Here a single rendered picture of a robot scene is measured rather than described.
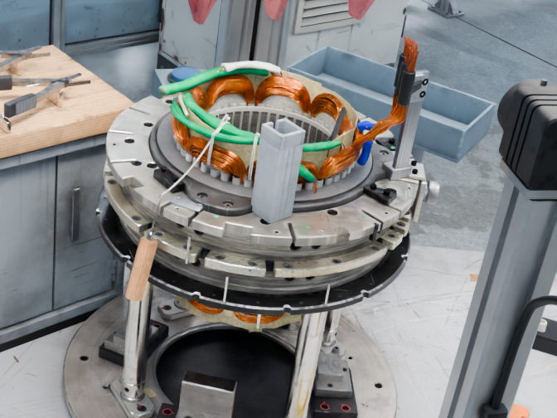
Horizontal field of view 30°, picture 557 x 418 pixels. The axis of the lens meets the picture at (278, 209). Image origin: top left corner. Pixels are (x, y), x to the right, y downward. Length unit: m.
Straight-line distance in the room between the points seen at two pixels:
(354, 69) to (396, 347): 0.38
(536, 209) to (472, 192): 2.87
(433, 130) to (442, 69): 3.02
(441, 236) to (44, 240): 2.04
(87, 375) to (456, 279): 0.57
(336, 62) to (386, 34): 2.44
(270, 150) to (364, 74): 0.51
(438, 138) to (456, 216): 1.98
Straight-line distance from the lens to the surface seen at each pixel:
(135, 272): 0.97
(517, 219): 0.54
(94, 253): 1.28
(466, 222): 3.23
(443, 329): 1.40
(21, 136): 1.12
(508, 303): 0.56
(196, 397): 1.11
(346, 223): 0.96
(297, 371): 1.07
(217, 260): 0.95
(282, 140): 0.90
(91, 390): 1.19
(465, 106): 1.37
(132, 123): 1.09
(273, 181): 0.92
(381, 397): 1.23
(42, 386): 1.23
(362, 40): 3.78
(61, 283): 1.27
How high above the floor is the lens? 1.59
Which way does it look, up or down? 31 degrees down
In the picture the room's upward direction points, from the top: 9 degrees clockwise
